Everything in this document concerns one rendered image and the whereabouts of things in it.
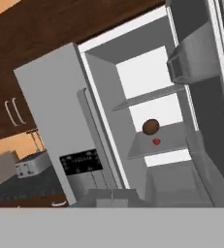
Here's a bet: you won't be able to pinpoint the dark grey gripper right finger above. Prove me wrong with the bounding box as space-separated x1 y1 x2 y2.
112 188 141 208

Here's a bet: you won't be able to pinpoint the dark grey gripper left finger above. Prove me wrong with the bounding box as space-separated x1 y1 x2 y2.
80 188 113 208

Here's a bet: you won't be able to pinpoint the grey fridge drawer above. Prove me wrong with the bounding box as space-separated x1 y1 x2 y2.
144 159 214 208

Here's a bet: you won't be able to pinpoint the grey fridge shelf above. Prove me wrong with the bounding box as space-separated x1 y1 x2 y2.
112 84 186 112
126 122 199 160

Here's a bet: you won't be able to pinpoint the grey closed fridge door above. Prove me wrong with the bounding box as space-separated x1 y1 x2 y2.
13 42 131 206

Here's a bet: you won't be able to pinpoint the grey fridge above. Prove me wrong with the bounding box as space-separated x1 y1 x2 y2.
13 0 224 208

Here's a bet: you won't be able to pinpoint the grey open fridge door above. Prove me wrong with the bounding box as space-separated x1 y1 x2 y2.
165 0 224 208

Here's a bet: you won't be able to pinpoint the grey fridge door bin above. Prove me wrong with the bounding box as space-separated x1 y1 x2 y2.
166 40 222 85

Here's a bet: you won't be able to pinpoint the dark wood drawer front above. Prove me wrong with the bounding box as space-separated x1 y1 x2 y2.
0 193 69 208

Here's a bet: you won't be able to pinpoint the silver toaster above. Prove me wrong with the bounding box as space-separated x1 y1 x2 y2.
15 149 53 179

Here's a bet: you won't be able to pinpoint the brown round fruit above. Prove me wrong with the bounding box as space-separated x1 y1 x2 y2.
142 118 161 136

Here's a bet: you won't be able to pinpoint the white boxy appliance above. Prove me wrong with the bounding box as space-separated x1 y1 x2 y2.
0 149 20 189

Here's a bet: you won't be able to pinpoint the white drawer handle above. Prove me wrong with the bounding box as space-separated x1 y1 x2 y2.
50 200 69 208

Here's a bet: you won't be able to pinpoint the thin wire stand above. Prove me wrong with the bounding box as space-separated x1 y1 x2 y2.
25 128 48 153

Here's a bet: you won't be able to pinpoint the grey fridge door handle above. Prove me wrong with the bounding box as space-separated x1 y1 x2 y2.
76 86 118 190

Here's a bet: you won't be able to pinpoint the white cupboard handle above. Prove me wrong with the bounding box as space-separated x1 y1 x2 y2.
12 97 27 126
4 99 20 128

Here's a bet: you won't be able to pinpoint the dark wood wall cupboards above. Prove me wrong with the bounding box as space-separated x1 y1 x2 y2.
0 0 167 143

